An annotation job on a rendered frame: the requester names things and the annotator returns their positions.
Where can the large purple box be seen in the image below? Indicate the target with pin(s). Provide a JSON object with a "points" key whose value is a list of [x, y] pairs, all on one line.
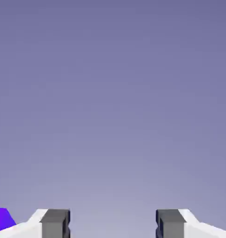
{"points": [[2, 218]]}

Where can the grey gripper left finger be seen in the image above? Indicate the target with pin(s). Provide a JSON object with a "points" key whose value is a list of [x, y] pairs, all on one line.
{"points": [[53, 225]]}

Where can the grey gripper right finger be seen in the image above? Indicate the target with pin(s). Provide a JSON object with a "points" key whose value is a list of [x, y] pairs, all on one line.
{"points": [[170, 225]]}

